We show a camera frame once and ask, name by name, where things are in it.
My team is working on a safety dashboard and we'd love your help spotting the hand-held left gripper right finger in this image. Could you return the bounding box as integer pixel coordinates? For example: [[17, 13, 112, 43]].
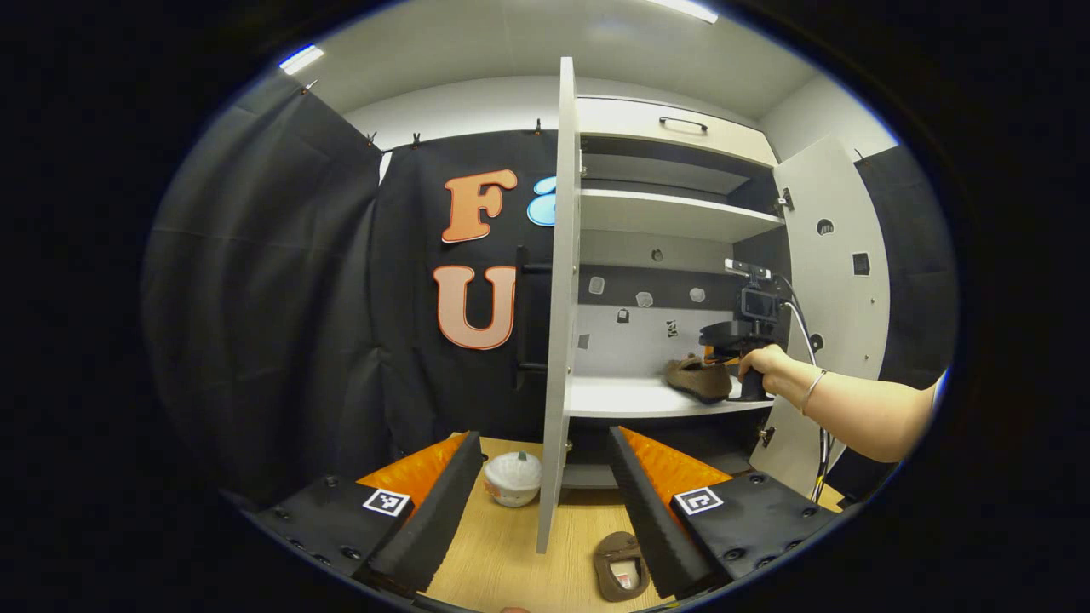
[[606, 426, 840, 601]]

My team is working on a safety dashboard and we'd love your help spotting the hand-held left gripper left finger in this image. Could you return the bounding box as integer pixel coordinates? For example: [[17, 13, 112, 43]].
[[243, 430, 485, 601]]

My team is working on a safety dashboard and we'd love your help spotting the brown shoe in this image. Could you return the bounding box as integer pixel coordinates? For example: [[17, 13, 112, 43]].
[[593, 532, 651, 604], [665, 355, 734, 404]]

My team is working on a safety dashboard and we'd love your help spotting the white shoe cabinet door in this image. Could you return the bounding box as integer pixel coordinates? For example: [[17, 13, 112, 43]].
[[536, 57, 582, 555], [749, 135, 892, 500]]

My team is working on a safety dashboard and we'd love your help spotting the white shoe cabinet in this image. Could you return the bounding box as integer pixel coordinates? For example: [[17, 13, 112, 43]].
[[562, 94, 789, 490]]

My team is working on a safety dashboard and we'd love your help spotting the white cabinet shelf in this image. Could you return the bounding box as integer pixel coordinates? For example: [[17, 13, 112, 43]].
[[579, 188, 786, 244], [565, 375, 776, 420]]

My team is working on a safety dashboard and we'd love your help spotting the white cabinet drawer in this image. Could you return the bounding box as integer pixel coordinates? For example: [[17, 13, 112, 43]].
[[577, 96, 777, 168]]

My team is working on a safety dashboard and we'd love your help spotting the white round lidded bowl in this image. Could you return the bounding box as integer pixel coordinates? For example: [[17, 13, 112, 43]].
[[483, 450, 543, 509]]

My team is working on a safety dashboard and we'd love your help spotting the black backdrop cloth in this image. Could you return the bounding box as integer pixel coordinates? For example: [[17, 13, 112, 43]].
[[856, 145, 960, 392], [141, 72, 563, 512]]

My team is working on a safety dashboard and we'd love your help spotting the ceiling light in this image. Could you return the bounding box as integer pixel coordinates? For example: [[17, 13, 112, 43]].
[[278, 44, 325, 77]]

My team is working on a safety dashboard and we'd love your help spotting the thin wrist bracelet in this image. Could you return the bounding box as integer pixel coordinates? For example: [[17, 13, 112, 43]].
[[800, 368, 829, 417]]

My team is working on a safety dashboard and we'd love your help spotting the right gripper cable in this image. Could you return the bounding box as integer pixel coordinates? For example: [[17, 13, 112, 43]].
[[779, 277, 832, 504]]

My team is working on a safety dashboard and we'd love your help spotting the black door handle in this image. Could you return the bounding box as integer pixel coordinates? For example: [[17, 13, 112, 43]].
[[514, 246, 555, 393]]

